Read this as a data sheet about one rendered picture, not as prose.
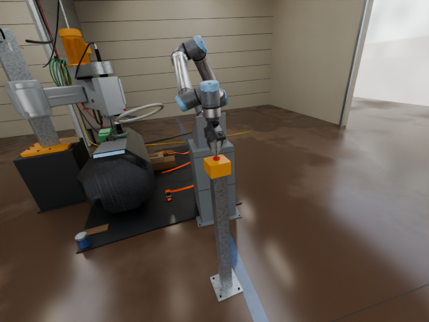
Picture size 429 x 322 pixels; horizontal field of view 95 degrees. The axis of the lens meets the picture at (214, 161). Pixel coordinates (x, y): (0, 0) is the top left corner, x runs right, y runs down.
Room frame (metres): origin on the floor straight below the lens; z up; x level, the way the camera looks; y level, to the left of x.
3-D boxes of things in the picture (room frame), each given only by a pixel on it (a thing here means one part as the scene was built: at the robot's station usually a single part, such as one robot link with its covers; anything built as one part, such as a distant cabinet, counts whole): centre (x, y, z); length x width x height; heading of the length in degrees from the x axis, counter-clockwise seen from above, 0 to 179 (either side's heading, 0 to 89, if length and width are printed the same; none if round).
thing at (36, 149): (2.50, 2.13, 0.76); 0.49 x 0.49 x 0.05; 18
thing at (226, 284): (0.98, -0.01, 0.54); 0.20 x 0.20 x 1.09; 18
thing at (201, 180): (1.91, 0.04, 0.43); 0.50 x 0.50 x 0.85; 12
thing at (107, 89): (2.55, 1.24, 1.31); 0.36 x 0.22 x 0.45; 46
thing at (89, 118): (5.49, 2.90, 0.43); 1.30 x 0.62 x 0.86; 12
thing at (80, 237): (1.48, 1.37, 0.08); 0.10 x 0.10 x 0.13
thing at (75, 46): (2.96, 1.65, 1.89); 0.31 x 0.28 x 0.40; 136
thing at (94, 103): (2.78, 1.46, 1.29); 0.74 x 0.23 x 0.49; 46
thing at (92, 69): (2.74, 1.44, 1.60); 0.96 x 0.25 x 0.17; 46
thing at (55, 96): (2.64, 1.98, 1.35); 0.74 x 0.34 x 0.25; 134
